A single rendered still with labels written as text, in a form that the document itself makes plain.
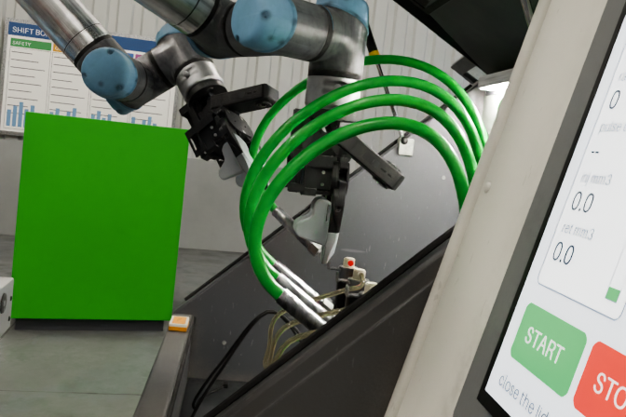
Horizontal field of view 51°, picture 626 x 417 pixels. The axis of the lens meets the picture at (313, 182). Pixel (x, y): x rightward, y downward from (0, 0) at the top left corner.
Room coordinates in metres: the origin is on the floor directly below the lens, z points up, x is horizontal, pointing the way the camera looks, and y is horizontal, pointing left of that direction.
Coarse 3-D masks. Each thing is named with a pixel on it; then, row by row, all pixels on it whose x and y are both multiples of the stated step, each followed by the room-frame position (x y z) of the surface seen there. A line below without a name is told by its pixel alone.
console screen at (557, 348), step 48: (624, 0) 0.41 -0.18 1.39; (624, 48) 0.39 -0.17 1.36; (576, 96) 0.43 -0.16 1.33; (624, 96) 0.37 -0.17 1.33; (576, 144) 0.40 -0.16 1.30; (624, 144) 0.35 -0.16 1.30; (576, 192) 0.38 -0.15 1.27; (624, 192) 0.33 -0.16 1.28; (528, 240) 0.42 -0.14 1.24; (576, 240) 0.36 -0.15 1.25; (624, 240) 0.32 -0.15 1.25; (528, 288) 0.39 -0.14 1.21; (576, 288) 0.34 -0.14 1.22; (624, 288) 0.31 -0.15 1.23; (528, 336) 0.37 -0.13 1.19; (576, 336) 0.33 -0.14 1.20; (624, 336) 0.29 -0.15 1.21; (480, 384) 0.41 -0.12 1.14; (528, 384) 0.35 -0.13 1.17; (576, 384) 0.31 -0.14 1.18; (624, 384) 0.28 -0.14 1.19
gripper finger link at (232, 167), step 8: (224, 144) 1.05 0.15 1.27; (240, 144) 1.03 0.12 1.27; (224, 152) 1.04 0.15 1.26; (232, 152) 1.04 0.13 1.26; (248, 152) 1.03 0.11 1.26; (232, 160) 1.03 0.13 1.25; (240, 160) 1.01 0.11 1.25; (248, 160) 1.01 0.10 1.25; (224, 168) 1.03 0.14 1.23; (232, 168) 1.03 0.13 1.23; (240, 168) 1.02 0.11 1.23; (248, 168) 1.01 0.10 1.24; (224, 176) 1.03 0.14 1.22; (232, 176) 1.02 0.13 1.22
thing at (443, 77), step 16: (368, 64) 0.99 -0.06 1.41; (400, 64) 0.98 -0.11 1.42; (416, 64) 0.97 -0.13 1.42; (304, 80) 1.01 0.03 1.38; (448, 80) 0.95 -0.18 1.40; (288, 96) 1.02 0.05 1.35; (464, 96) 0.95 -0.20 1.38; (272, 112) 1.03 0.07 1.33; (256, 128) 1.04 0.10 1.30; (480, 128) 0.94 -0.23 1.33; (256, 144) 1.03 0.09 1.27; (272, 208) 1.02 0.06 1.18
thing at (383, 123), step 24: (384, 120) 0.67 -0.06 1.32; (408, 120) 0.67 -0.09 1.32; (312, 144) 0.66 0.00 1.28; (432, 144) 0.68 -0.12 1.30; (288, 168) 0.66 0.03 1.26; (456, 168) 0.68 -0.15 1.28; (456, 192) 0.68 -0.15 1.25; (264, 216) 0.65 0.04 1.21; (264, 264) 0.66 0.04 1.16; (264, 288) 0.66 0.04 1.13; (288, 312) 0.66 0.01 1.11; (312, 312) 0.66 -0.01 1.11
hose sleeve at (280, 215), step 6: (276, 210) 1.02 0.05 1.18; (282, 210) 1.02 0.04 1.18; (276, 216) 1.02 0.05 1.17; (282, 216) 1.01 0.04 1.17; (288, 216) 1.02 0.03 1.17; (282, 222) 1.01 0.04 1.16; (288, 222) 1.01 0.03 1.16; (288, 228) 1.01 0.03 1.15; (294, 234) 1.01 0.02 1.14; (300, 240) 1.01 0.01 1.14; (306, 240) 1.00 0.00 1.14; (306, 246) 1.00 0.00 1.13
